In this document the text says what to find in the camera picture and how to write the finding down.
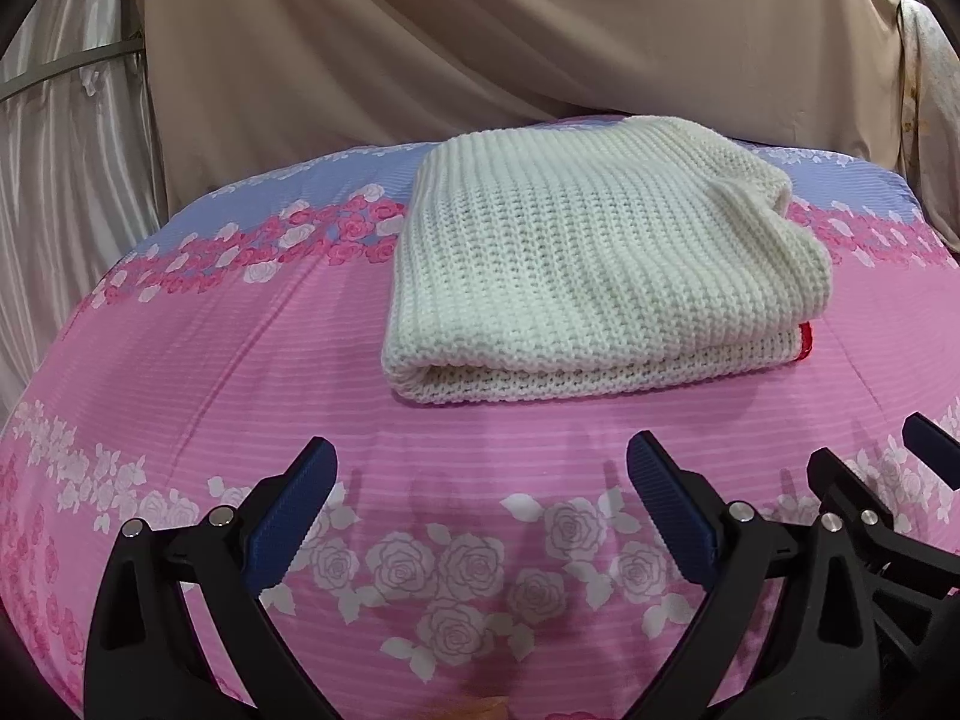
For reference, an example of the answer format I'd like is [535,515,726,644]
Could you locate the pink blue floral bedsheet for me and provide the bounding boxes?
[0,111,960,720]

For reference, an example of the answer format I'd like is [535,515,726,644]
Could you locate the beige curtain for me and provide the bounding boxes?
[142,0,912,218]

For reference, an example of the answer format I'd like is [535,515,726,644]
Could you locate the white knit sweater striped sleeves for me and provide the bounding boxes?
[381,114,835,404]

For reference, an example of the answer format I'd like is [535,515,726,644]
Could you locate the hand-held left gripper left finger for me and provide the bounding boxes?
[85,436,340,720]

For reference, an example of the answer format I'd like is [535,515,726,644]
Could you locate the grey curtain tie band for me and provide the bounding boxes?
[0,30,145,104]

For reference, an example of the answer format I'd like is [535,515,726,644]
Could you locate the silvery satin curtain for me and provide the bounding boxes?
[0,0,170,421]

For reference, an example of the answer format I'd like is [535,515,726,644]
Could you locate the cream floral cloth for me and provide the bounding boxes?
[896,0,960,252]

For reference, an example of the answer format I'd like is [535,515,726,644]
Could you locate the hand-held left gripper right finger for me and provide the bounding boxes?
[622,431,886,720]

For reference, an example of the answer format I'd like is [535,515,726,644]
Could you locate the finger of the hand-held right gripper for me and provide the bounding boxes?
[806,448,960,691]
[902,414,960,492]

